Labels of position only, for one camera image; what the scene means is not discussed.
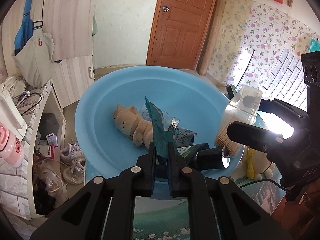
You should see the scenery printed desktop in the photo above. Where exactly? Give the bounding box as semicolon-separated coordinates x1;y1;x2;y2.
84;115;287;240

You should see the white tote bag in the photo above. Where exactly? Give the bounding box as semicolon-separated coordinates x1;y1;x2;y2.
12;32;55;88

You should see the beige plush toy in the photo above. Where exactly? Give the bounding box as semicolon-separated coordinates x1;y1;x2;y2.
112;104;154;147

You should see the light blue plastic basin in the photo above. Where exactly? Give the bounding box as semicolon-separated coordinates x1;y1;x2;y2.
74;66;245;200

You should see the blue white printed packet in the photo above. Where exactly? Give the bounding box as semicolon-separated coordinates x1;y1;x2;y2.
172;127;198;147

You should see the white sneaker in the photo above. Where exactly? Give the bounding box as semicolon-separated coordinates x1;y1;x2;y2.
62;164;85;185
59;140;85;165

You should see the brown wooden door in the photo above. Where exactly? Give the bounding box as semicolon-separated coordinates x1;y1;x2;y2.
146;0;222;70

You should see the white yellow plush toy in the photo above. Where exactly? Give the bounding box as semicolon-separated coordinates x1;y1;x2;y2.
240;146;275;180

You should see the white striped wardrobe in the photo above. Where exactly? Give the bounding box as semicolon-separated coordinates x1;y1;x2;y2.
1;0;97;109

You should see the grey bag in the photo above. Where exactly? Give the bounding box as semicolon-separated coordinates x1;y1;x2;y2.
40;114;60;135

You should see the teal card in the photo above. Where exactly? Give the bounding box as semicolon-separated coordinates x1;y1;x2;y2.
309;38;320;52

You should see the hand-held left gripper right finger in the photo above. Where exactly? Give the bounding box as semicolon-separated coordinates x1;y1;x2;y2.
167;142;293;240

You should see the pink cup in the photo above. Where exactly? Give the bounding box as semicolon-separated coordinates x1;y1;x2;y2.
0;122;24;168

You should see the dark green packet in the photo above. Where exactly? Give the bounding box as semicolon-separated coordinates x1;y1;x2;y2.
144;95;175;165

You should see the white plastic appliance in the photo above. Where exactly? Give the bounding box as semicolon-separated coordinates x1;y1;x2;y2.
0;84;27;137

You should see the black bottle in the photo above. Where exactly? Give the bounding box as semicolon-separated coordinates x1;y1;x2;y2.
196;146;232;170

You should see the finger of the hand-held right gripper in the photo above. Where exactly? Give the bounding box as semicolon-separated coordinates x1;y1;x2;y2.
227;121;285;156
259;99;308;123

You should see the white cloth bag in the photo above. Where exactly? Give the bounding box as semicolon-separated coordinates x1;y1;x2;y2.
2;76;27;100

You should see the clear plastic bag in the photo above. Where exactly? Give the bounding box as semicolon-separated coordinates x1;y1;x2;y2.
34;160;63;200

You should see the blue garment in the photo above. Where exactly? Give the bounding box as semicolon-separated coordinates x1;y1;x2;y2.
14;0;38;55

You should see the black cable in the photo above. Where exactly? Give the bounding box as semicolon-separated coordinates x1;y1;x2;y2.
239;179;290;193

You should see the grey brick pattern panel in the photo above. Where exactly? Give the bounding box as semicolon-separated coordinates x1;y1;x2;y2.
261;47;309;112

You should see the brick pattern shelf unit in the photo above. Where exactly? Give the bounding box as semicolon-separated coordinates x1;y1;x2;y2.
0;81;67;222

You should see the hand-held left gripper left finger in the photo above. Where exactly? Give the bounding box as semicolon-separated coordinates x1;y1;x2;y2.
29;142;157;240

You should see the pink cloth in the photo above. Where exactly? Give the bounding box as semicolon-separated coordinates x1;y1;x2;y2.
271;195;320;240

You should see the clear glass jar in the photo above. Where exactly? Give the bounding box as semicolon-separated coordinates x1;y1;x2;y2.
139;102;181;132

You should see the rolled straw mat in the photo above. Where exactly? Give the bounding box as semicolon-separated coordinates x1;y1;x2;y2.
197;0;227;76

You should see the clear toothpick container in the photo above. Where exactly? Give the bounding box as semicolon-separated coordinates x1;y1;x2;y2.
214;85;263;157

